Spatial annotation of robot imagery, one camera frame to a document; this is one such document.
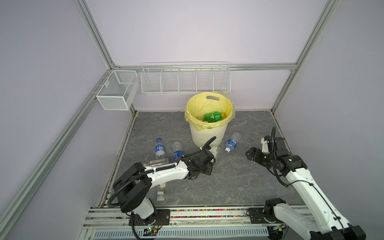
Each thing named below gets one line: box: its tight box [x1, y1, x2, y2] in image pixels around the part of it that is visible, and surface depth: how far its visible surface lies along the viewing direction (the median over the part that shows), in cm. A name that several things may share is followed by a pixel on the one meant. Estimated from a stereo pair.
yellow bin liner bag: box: [184, 91, 236, 131], surface depth 93 cm
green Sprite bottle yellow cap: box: [204, 111, 227, 123], surface depth 98 cm
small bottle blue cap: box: [155, 138, 166, 159], surface depth 96 cm
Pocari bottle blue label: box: [172, 141, 185, 162], surface depth 96 cm
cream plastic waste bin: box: [184, 92, 236, 148], surface depth 93 cm
